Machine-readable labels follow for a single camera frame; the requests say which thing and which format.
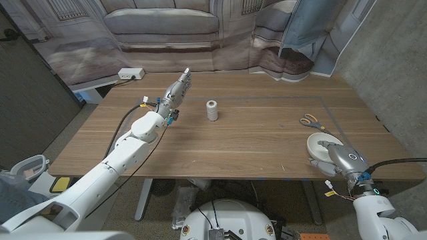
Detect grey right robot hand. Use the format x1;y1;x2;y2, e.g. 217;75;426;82
308;139;374;196

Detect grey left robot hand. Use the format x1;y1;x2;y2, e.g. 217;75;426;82
155;67;193;119

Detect white bowl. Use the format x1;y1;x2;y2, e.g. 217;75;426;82
306;132;344;164

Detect white thread spool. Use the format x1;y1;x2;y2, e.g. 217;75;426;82
205;99;219;122

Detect white power strip box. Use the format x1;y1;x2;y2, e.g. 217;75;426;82
117;67;145;81

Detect grey metal table leg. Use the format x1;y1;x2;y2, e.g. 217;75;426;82
134;179;153;221
300;179;324;226

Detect printed sofa room backdrop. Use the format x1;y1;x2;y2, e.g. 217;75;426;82
6;0;378;88

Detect white low shelf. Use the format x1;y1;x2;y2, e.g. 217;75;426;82
69;79;119;105

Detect orange box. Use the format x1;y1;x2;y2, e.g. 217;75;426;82
300;233;331;240

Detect black round fan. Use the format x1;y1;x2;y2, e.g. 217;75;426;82
149;179;177;197

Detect clear plastic bag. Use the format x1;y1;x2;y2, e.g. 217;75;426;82
171;185;200;230

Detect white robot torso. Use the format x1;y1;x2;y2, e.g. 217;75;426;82
179;199;277;240

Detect grey white rimmed container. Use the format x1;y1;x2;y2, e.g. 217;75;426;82
9;154;50;183

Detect person's leg in jeans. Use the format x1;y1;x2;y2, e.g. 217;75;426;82
0;176;47;224

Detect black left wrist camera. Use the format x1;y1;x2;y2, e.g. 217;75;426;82
165;109;180;126

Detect scissors with yellow grey handles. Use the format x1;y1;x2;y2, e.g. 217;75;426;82
299;113;336;136

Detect black power strip cable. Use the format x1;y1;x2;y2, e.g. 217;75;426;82
111;75;137;88

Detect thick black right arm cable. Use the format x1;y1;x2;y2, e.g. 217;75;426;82
365;157;427;176

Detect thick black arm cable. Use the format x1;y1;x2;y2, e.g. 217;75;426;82
103;103;157;159
365;157;427;176

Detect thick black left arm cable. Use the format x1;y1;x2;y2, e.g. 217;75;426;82
103;103;157;159

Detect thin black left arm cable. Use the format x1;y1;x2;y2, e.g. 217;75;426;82
85;125;169;219

